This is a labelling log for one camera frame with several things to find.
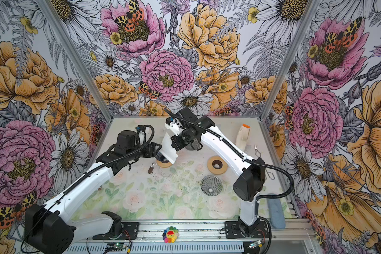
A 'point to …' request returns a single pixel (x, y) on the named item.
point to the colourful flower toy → (170, 234)
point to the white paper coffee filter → (167, 150)
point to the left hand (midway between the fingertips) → (155, 150)
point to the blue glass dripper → (161, 157)
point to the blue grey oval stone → (277, 213)
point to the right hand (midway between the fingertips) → (175, 149)
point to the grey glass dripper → (211, 185)
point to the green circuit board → (115, 246)
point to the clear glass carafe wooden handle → (152, 166)
